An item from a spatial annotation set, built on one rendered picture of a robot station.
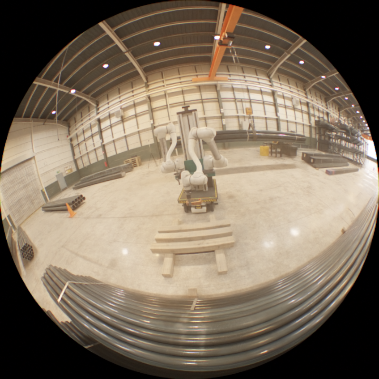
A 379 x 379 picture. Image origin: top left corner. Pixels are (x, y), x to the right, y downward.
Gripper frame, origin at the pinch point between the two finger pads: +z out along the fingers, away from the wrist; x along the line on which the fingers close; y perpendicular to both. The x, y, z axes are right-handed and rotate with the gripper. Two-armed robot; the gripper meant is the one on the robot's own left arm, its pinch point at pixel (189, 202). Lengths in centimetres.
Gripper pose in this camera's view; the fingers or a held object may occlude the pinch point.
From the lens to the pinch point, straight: 140.6
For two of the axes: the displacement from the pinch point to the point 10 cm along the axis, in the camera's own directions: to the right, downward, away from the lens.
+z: 1.5, 9.0, 4.1
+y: -9.9, 1.4, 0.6
